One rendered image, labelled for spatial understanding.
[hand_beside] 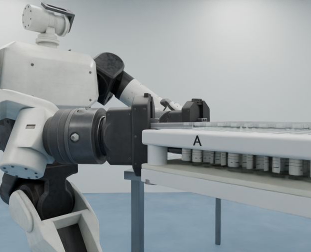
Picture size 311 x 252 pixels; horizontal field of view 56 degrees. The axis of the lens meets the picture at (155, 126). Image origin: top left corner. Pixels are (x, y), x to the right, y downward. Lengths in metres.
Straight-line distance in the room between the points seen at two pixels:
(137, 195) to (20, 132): 0.74
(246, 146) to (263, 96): 4.20
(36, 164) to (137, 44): 3.87
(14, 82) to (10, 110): 0.24
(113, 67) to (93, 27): 3.44
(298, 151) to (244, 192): 0.07
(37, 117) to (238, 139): 0.31
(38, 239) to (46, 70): 0.41
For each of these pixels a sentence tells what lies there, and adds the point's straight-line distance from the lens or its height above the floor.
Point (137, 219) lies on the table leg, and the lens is 1.19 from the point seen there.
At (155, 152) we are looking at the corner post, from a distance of 0.38.
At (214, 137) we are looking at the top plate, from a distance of 0.32.
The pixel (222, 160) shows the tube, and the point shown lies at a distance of 0.36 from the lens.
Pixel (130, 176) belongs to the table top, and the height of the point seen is 0.84.
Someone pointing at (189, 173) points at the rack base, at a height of 0.99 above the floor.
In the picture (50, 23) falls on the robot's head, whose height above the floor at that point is 1.32.
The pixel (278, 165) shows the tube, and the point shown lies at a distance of 0.33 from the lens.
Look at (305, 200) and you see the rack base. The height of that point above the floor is 0.99.
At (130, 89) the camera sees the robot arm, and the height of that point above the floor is 1.15.
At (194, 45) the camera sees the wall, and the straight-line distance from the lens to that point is 4.33.
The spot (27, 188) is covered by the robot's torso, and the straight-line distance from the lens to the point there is 0.89.
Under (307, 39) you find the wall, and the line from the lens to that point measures 4.90.
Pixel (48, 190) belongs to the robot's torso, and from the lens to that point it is 0.85.
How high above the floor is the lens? 1.06
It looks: 1 degrees down
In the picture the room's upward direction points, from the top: straight up
